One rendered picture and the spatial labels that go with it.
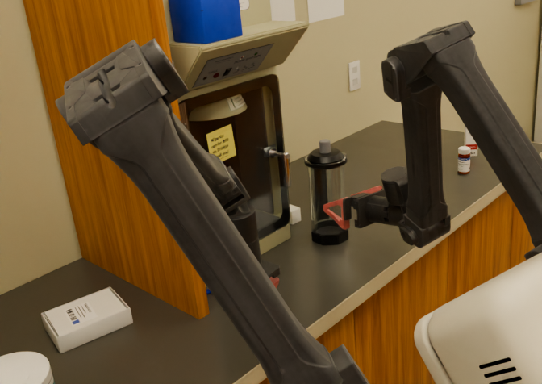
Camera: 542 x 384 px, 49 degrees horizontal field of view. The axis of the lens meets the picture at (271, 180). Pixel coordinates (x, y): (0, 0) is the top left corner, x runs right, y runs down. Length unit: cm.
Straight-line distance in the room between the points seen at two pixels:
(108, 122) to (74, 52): 90
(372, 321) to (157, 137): 112
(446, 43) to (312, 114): 145
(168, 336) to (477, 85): 80
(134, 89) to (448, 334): 35
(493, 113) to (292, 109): 140
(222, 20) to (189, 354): 66
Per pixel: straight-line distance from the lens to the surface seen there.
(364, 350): 155
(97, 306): 139
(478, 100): 86
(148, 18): 113
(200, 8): 117
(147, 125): 49
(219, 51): 120
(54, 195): 166
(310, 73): 225
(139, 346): 130
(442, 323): 60
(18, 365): 108
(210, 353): 124
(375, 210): 127
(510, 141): 86
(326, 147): 150
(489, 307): 55
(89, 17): 130
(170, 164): 50
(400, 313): 165
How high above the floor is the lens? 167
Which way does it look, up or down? 21 degrees down
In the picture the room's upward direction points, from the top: 6 degrees counter-clockwise
